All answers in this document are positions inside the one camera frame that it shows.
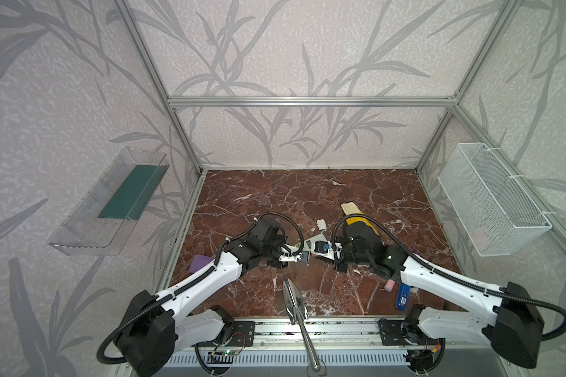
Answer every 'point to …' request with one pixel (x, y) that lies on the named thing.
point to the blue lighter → (402, 296)
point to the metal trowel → (298, 312)
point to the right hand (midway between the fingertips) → (318, 243)
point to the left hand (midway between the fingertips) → (296, 239)
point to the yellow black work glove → (358, 231)
